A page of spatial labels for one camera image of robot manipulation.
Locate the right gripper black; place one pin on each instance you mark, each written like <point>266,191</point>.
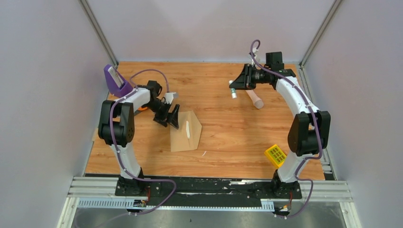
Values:
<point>245,80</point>

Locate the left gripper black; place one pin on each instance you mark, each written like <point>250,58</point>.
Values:
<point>172,118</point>

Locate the green white glue stick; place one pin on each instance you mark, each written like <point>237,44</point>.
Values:
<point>232,90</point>

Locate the beige letter paper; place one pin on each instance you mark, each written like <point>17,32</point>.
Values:
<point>188,132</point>

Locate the brown paper envelope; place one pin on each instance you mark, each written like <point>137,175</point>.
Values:
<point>178,139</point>

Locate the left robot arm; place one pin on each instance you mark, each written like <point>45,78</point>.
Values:
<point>117,128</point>

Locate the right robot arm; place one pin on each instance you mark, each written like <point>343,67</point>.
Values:
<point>309,132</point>

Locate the pink cylindrical tube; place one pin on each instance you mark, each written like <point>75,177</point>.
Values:
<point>257,101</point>

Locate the purple holder stand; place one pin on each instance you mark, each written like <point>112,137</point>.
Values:
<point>116,84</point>

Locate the yellow toy block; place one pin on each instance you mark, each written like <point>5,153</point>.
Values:
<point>275,155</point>

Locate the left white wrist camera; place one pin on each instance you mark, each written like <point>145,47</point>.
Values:
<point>169,97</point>

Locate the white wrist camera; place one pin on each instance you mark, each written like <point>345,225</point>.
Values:
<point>254,59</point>
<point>169,97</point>

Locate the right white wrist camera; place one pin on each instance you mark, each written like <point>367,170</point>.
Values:
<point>254,59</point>

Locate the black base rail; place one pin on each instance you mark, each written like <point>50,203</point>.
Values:
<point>205,192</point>

